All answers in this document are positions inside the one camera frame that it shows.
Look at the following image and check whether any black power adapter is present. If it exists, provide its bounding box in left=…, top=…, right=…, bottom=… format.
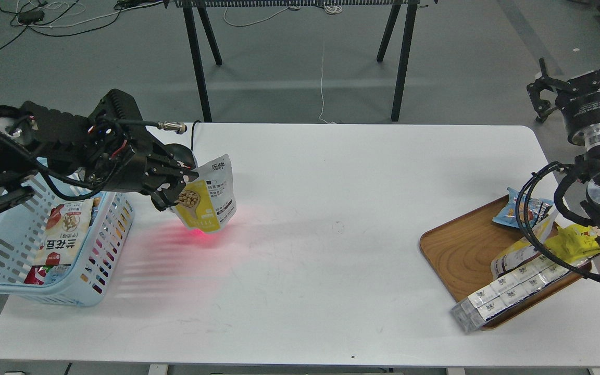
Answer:
left=16, top=10, right=45, bottom=24

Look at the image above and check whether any red white snack bag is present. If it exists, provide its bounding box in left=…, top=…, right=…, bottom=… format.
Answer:
left=23, top=195, right=102, bottom=286

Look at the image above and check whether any white floor cable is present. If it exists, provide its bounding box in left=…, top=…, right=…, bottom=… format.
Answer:
left=222, top=0, right=343, bottom=124

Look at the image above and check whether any light blue plastic basket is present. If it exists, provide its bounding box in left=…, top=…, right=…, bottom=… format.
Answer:
left=0, top=176, right=135, bottom=306

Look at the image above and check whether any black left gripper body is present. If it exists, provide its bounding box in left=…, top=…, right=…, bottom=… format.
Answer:
left=79, top=89, right=162, bottom=195

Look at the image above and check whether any blue snack bag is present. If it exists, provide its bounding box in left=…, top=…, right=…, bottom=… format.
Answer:
left=491, top=187, right=553, bottom=229

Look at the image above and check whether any black trestle stand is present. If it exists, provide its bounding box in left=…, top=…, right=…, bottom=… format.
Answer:
left=172, top=0, right=436, bottom=123

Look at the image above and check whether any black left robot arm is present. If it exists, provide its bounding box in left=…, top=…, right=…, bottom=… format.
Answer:
left=0, top=89, right=198, bottom=214

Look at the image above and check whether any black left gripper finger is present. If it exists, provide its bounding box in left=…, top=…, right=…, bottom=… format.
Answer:
left=150, top=177, right=186, bottom=211
left=147, top=142, right=198, bottom=183

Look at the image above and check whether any wooden tray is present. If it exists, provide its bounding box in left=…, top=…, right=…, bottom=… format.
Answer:
left=419, top=197, right=592, bottom=330

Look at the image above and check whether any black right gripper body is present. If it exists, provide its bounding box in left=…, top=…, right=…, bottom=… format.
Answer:
left=560, top=76, right=600, bottom=146

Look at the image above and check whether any yellow snack bag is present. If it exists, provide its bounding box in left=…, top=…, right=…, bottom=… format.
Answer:
left=544, top=224, right=600, bottom=266

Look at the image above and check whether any silver white box pack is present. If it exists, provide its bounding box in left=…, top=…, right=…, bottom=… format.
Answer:
left=450, top=255, right=581, bottom=334

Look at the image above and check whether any black barcode scanner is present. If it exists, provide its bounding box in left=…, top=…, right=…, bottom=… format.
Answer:
left=165, top=143, right=197, bottom=169

